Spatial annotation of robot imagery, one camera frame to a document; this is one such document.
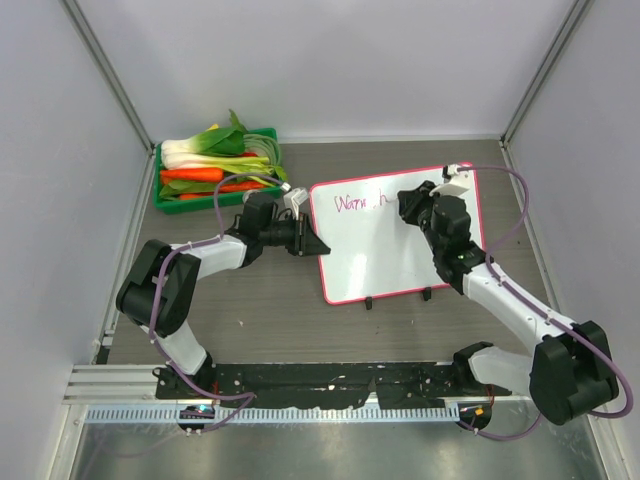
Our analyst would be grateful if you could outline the green onion toy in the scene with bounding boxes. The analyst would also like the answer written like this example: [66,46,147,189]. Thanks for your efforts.
[161,154,288,184]

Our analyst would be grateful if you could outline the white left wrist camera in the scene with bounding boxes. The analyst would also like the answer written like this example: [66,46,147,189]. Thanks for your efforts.
[283,187,309,219]

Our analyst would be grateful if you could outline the bok choy toy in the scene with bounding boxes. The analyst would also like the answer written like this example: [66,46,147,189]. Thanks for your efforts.
[161,110,249,159]

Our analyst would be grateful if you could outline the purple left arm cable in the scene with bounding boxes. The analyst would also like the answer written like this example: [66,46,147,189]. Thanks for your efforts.
[149,173,291,434]

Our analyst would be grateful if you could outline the blue silver energy drink can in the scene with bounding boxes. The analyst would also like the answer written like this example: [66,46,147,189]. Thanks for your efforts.
[243,189,261,203]

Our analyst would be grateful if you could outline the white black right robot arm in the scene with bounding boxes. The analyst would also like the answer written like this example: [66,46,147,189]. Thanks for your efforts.
[398,181,634,425]

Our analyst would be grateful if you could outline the green plastic tray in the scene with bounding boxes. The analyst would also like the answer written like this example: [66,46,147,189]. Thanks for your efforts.
[153,127,283,214]

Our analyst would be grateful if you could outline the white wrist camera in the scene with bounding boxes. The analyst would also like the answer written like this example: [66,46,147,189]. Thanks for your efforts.
[430,164,472,197]
[283,187,309,219]

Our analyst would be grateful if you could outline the orange carrot toy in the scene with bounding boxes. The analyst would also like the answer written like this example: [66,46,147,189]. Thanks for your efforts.
[160,167,225,183]

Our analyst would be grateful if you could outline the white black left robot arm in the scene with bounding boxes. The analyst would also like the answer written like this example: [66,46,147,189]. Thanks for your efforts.
[116,188,331,399]

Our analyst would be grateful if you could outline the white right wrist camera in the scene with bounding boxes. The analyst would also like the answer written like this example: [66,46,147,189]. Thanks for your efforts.
[430,164,472,197]

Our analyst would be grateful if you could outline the pink framed whiteboard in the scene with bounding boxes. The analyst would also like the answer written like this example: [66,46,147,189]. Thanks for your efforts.
[308,160,486,306]

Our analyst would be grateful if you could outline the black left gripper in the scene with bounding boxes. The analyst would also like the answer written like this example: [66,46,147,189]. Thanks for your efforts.
[261,212,329,258]

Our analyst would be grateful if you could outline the green leaf vegetable toy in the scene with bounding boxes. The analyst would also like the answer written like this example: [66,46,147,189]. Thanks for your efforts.
[158,180,217,201]

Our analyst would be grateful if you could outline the white slotted cable duct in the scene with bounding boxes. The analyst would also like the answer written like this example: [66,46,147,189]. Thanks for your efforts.
[85,402,459,425]

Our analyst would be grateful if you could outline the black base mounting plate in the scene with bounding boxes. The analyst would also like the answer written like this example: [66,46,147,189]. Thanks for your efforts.
[154,360,513,410]

